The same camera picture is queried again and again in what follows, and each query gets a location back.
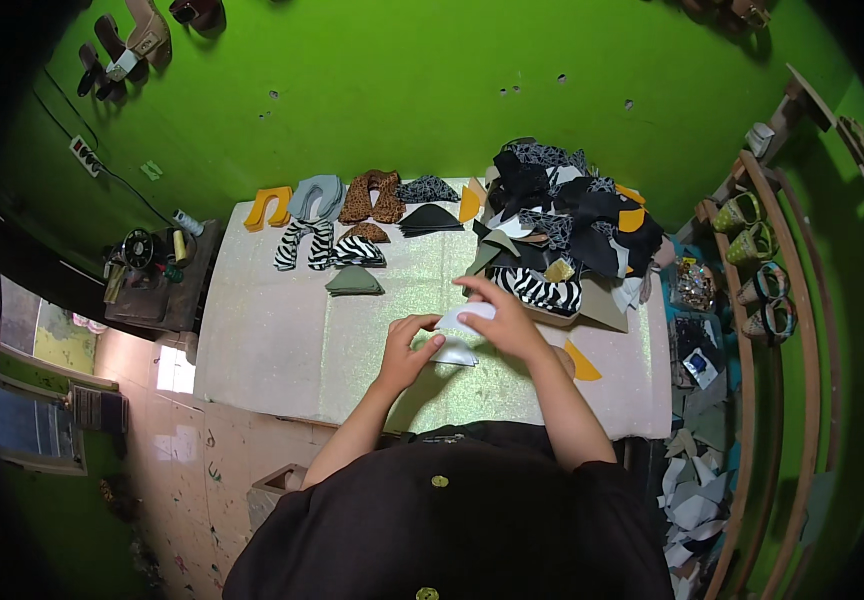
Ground white power strip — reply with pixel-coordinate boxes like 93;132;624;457
69;134;103;180

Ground stack of white shoe pieces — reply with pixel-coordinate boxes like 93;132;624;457
428;335;481;369

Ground plain black toe pieces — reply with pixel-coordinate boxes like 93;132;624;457
399;203;466;240

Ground leopard print toe pieces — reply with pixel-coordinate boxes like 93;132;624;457
341;222;392;245

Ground black power cable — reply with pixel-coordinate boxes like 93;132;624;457
30;67;178;230

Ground yellow pointed shoe piece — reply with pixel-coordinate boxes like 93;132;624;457
563;337;604;383

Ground small open box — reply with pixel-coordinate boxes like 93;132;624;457
250;462;310;498

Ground window with frame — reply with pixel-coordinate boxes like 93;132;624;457
0;373;131;478

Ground dark brown hanging shoe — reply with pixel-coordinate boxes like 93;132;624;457
168;0;227;36

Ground brown hanging sandal with buckle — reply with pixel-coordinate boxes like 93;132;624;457
681;0;772;36

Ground wooden sewing machine table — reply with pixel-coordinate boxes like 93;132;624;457
102;217;224;336

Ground person's body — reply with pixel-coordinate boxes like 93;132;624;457
222;420;677;600

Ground black patterned toe pieces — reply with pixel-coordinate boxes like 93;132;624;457
394;174;462;205

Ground zebra print horseshoe pieces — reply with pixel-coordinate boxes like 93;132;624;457
273;217;337;273

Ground heap of scraps on floor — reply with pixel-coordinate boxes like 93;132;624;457
655;390;736;600

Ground person's right hand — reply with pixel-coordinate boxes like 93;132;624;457
453;275;554;370

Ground wooden rack with sandals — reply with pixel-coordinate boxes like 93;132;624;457
675;63;864;600

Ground grey horseshoe shoe pieces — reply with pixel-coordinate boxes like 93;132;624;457
286;174;347;224

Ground black bag with blue item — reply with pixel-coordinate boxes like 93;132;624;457
673;315;725;391

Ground heap of mixed shoe pieces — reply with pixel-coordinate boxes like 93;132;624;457
466;138;667;336

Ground hanging sandals group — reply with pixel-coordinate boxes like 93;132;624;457
75;0;175;103

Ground bowl of shiny trinkets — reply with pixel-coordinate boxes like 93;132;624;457
672;255;719;313

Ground leopard print horseshoe pieces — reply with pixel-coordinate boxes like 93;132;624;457
337;169;407;226

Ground person's left hand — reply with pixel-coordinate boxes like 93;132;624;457
375;313;448;396

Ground zebra print toe pieces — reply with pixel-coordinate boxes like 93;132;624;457
330;234;388;270

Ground white curved shoe piece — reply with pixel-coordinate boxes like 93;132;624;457
435;301;497;332

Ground black sewing machine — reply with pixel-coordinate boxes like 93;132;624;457
103;227;187;306

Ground olive green toe pieces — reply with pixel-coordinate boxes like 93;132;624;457
324;265;387;298

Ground yellow horseshoe shoe pieces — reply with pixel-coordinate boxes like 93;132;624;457
243;186;295;233

